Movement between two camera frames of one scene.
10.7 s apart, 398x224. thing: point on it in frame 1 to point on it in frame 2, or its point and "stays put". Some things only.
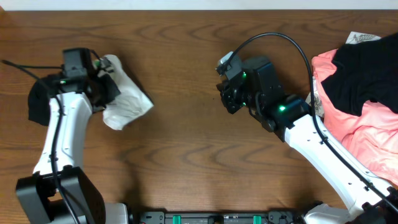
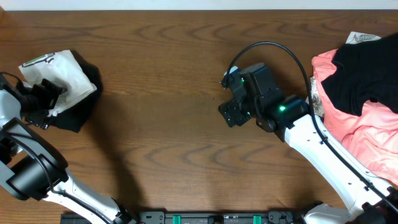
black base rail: [273, 217] stays put
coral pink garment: [372, 135] stays put
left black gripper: [112, 91] to [46, 99]
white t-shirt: [130, 102] to [62, 67]
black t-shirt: [365, 71] stays put
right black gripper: [227, 95] to [230, 109]
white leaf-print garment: [352, 37] stays put
